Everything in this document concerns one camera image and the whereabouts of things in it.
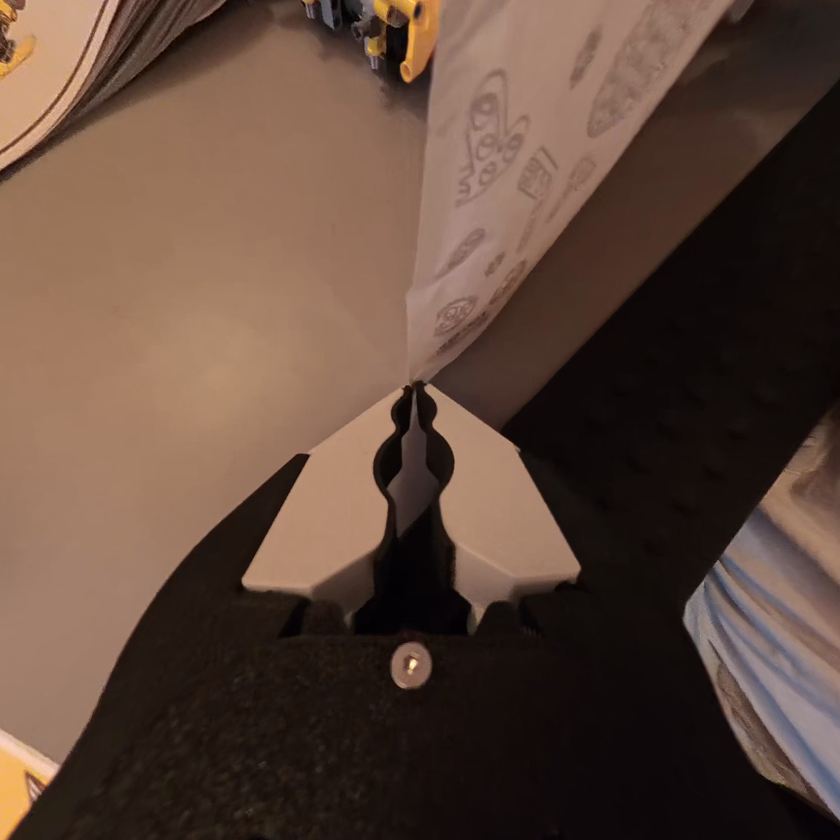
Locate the person in beige shirt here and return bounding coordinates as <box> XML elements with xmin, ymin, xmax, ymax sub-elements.
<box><xmin>682</xmin><ymin>407</ymin><xmax>840</xmax><ymax>811</ymax></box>

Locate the yellow black brick car model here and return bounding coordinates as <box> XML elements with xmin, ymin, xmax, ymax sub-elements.
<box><xmin>301</xmin><ymin>0</ymin><xmax>442</xmax><ymax>84</ymax></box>

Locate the grey desk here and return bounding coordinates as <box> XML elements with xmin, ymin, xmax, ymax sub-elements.
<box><xmin>0</xmin><ymin>0</ymin><xmax>840</xmax><ymax>765</ymax></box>

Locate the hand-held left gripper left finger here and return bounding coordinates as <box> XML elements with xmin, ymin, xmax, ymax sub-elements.
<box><xmin>240</xmin><ymin>386</ymin><xmax>412</xmax><ymax>609</ymax></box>

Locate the small yellow printed card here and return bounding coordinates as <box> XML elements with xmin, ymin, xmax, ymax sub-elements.
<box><xmin>0</xmin><ymin>727</ymin><xmax>61</xmax><ymax>837</ymax></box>

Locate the instruction booklet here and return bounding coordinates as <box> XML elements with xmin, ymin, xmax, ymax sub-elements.
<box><xmin>0</xmin><ymin>0</ymin><xmax>227</xmax><ymax>173</ymax></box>

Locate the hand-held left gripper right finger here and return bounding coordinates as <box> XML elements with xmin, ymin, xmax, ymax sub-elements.
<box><xmin>415</xmin><ymin>382</ymin><xmax>583</xmax><ymax>626</ymax></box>

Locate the large printed paper bag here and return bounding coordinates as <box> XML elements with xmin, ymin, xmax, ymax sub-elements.
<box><xmin>402</xmin><ymin>0</ymin><xmax>739</xmax><ymax>385</ymax></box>

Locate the black dimpled chair armrest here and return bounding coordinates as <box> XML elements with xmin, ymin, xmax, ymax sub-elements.
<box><xmin>502</xmin><ymin>85</ymin><xmax>840</xmax><ymax>631</ymax></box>

